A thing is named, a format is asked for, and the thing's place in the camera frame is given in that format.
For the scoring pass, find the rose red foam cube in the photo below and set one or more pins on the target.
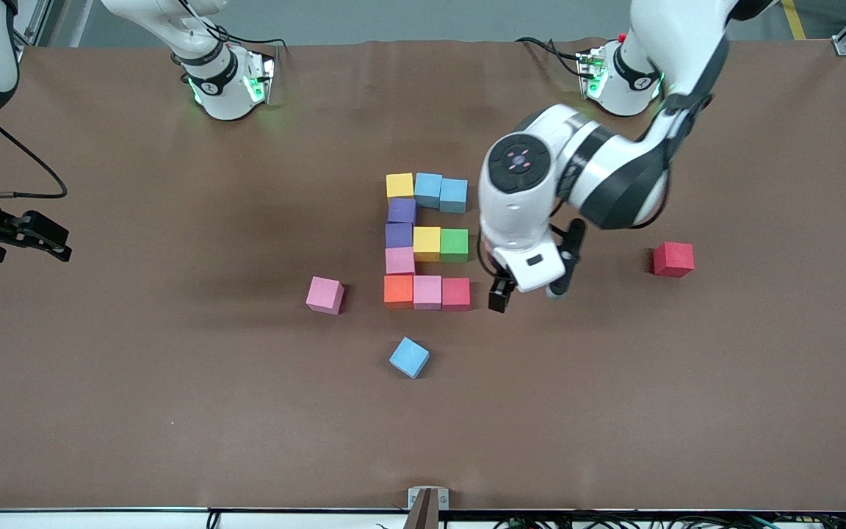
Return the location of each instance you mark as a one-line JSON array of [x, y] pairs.
[[456, 294]]

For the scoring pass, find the silver connector box green light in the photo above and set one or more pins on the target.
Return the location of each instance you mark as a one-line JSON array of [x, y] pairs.
[[260, 77], [590, 73]]

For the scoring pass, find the purple foam cube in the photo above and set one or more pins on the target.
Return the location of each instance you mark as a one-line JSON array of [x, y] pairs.
[[402, 211], [399, 235]]

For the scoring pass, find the green foam cube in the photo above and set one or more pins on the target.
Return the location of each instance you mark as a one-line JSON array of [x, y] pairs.
[[454, 245]]

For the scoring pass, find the yellow foam cube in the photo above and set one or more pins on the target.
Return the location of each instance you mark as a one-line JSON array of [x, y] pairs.
[[427, 244], [400, 185]]

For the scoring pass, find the brown table mat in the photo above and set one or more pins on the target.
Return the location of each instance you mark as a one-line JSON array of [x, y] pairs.
[[423, 441]]

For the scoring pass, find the blue foam cube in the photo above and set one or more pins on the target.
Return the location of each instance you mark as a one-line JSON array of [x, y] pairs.
[[454, 195], [409, 358], [428, 189]]

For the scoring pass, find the pink foam cube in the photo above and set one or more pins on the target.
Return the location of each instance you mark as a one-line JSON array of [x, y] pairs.
[[399, 260], [428, 292], [324, 294]]

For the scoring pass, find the orange foam cube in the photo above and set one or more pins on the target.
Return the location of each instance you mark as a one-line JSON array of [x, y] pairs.
[[399, 290]]

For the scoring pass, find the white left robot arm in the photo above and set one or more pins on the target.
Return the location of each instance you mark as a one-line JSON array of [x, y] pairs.
[[614, 169]]

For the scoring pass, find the grey metal bracket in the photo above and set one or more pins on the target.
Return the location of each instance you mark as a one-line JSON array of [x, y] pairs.
[[416, 499]]

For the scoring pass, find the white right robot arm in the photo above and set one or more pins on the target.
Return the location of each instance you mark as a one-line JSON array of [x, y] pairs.
[[210, 81]]

